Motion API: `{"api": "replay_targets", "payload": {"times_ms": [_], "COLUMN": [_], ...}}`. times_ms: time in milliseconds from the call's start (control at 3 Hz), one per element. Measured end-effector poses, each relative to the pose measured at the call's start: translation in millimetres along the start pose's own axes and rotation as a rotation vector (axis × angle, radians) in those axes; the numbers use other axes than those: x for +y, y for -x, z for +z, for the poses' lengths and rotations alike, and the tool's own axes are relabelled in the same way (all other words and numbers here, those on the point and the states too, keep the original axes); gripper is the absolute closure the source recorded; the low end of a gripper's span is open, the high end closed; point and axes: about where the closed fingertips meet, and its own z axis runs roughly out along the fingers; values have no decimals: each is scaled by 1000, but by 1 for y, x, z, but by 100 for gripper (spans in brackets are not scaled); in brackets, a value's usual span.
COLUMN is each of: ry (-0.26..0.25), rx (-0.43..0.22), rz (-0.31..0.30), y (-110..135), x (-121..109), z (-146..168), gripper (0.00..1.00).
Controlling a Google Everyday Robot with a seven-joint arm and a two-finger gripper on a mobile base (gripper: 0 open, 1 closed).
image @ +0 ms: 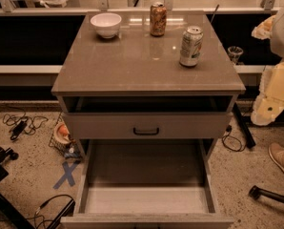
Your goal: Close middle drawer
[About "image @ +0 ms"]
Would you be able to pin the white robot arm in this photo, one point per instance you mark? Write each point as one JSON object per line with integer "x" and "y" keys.
{"x": 269, "y": 104}

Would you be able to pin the grey drawer cabinet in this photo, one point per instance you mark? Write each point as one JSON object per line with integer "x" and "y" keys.
{"x": 135, "y": 73}

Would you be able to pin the white green soda can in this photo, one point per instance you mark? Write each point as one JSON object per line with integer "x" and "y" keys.
{"x": 191, "y": 46}

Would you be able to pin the white ceramic bowl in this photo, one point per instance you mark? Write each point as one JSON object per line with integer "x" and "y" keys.
{"x": 106, "y": 25}

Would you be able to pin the blue tape cross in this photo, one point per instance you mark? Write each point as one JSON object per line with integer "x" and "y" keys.
{"x": 68, "y": 169}

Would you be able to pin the orange soda can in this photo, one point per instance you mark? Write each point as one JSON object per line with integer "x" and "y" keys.
{"x": 158, "y": 19}

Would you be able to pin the clear drinking glass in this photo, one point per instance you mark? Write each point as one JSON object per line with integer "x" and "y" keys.
{"x": 234, "y": 53}

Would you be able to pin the black metal table leg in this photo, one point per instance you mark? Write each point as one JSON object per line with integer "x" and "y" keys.
{"x": 243, "y": 127}

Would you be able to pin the black chair leg with caster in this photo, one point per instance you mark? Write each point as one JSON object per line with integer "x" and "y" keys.
{"x": 256, "y": 192}

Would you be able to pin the brown shoe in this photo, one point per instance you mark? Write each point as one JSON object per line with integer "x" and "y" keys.
{"x": 281, "y": 159}

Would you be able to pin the black office chair base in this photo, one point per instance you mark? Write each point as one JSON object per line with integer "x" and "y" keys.
{"x": 5, "y": 206}

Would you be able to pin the upper grey drawer with handle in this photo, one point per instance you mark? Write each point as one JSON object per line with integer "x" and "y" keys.
{"x": 138, "y": 126}

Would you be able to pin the wire basket with items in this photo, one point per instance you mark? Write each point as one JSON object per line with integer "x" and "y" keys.
{"x": 62, "y": 142}

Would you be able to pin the black power adapter with cable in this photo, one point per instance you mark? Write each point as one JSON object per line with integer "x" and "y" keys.
{"x": 21, "y": 123}

